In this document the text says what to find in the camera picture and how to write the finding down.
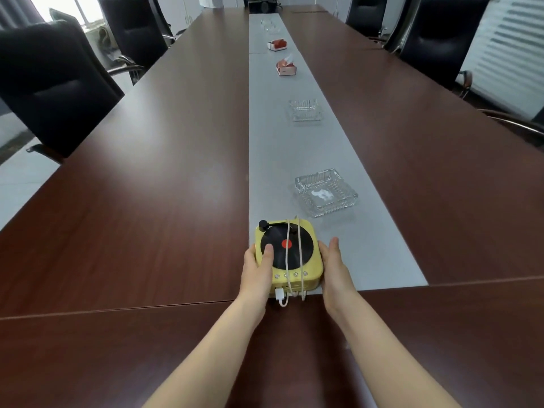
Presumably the large clear glass ashtray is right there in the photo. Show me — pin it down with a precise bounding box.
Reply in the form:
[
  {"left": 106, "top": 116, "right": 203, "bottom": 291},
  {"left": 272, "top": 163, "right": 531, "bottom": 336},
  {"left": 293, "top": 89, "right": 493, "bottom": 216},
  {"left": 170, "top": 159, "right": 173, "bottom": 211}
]
[{"left": 294, "top": 167, "right": 359, "bottom": 219}]

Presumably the person's right hand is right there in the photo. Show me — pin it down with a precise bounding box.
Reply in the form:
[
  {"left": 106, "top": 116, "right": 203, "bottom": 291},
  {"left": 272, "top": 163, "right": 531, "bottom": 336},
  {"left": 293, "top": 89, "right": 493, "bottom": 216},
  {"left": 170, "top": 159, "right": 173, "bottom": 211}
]
[{"left": 318, "top": 237, "right": 360, "bottom": 316}]

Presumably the yellow record player speaker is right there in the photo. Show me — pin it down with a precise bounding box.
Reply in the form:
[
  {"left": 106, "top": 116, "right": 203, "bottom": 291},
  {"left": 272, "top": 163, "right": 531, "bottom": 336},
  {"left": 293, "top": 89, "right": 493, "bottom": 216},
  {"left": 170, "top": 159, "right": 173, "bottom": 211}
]
[{"left": 254, "top": 218, "right": 324, "bottom": 298}]

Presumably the person's left hand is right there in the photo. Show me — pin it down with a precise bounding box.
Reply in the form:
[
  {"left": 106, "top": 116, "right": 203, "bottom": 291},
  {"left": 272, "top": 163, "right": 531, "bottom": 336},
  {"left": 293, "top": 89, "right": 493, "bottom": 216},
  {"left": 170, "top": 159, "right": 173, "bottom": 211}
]
[{"left": 237, "top": 244, "right": 275, "bottom": 316}]

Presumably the person's right forearm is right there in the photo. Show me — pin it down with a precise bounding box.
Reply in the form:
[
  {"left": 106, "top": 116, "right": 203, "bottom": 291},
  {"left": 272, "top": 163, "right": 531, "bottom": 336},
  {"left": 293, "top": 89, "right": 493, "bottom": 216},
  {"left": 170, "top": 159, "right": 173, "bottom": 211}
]
[{"left": 331, "top": 290, "right": 462, "bottom": 408}]

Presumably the person's left forearm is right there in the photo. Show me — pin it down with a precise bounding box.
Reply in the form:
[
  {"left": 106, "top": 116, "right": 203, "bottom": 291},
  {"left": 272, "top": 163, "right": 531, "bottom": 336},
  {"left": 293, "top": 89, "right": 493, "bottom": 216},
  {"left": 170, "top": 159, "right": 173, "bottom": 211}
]
[{"left": 142, "top": 293, "right": 268, "bottom": 408}]

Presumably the black leather office chair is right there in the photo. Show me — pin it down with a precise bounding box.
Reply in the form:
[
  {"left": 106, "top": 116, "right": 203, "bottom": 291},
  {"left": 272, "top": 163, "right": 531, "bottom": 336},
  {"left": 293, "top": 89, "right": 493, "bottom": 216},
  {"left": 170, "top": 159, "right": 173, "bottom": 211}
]
[
  {"left": 0, "top": 20, "right": 126, "bottom": 164},
  {"left": 96, "top": 0, "right": 183, "bottom": 85},
  {"left": 243, "top": 0, "right": 282, "bottom": 14},
  {"left": 345, "top": 0, "right": 389, "bottom": 42},
  {"left": 384, "top": 0, "right": 491, "bottom": 98}
]

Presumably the white charging cable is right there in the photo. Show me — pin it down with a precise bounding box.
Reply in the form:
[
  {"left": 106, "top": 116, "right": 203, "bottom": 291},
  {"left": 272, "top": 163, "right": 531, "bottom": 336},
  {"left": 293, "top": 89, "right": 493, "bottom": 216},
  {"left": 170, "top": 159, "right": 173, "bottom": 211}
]
[{"left": 275, "top": 216, "right": 309, "bottom": 308}]

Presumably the white window blind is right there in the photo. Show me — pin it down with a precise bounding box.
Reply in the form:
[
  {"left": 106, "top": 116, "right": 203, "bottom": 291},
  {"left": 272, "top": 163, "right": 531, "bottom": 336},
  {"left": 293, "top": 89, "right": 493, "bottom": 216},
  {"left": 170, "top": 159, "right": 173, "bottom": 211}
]
[{"left": 460, "top": 0, "right": 544, "bottom": 120}]

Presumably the grey table runner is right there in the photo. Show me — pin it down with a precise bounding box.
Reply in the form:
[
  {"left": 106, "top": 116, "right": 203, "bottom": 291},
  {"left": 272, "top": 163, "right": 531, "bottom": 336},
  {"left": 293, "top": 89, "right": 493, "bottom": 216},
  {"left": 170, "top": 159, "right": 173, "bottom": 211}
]
[{"left": 248, "top": 12, "right": 429, "bottom": 292}]

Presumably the chrome chair armrest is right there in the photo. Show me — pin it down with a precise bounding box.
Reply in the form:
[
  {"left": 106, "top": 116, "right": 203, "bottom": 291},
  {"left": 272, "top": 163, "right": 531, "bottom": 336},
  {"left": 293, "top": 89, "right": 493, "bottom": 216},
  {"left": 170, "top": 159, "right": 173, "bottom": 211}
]
[{"left": 478, "top": 109, "right": 544, "bottom": 141}]

